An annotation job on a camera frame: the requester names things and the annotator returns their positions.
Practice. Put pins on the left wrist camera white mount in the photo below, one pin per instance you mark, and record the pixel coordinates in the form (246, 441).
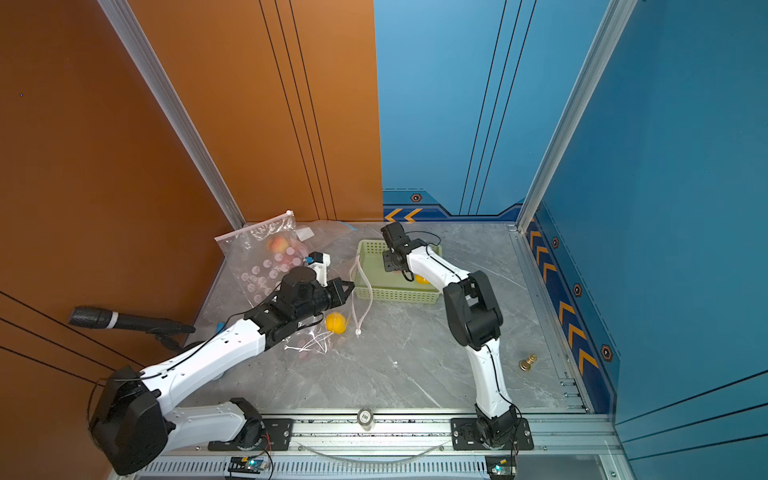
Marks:
(319, 262)

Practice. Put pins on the green circuit board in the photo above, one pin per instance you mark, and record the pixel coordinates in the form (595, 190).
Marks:
(501, 468)
(247, 465)

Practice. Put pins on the clear zip-top bag pink zipper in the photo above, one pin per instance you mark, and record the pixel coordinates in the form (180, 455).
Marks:
(256, 270)

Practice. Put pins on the aluminium corner post right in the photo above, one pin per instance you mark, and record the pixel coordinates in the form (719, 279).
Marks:
(610, 30)

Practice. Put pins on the black microphone on stand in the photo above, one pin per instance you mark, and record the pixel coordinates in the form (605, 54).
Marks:
(163, 330)

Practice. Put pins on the clear zip-top bag blue zipper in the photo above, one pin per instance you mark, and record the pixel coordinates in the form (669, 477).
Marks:
(320, 235)

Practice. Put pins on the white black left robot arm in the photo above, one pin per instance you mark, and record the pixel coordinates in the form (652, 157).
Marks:
(138, 417)

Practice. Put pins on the pink-trimmed bag of bags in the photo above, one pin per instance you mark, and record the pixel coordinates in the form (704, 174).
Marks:
(316, 339)

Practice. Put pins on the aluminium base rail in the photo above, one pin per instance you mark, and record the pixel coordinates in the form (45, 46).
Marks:
(416, 445)

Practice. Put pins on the green circuit board right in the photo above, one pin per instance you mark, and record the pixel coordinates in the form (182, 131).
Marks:
(501, 468)

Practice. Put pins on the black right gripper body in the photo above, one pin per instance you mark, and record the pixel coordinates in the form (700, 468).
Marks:
(388, 258)

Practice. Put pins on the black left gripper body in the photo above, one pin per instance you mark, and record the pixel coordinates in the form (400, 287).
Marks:
(328, 297)

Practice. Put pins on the small brass weight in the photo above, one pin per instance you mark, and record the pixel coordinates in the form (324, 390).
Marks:
(527, 363)

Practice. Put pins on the green circuit board left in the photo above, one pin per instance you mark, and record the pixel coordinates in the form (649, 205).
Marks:
(247, 465)

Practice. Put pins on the green perforated plastic basket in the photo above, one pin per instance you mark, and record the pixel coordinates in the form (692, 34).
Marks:
(374, 282)

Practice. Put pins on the round silver knob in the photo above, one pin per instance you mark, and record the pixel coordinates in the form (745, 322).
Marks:
(365, 418)

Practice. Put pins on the aluminium corner post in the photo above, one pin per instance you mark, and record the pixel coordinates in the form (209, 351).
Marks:
(126, 25)
(610, 30)

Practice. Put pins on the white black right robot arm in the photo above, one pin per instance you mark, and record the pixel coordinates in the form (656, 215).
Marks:
(474, 319)

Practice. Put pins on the aluminium corner post left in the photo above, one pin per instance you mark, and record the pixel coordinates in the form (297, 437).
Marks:
(126, 25)

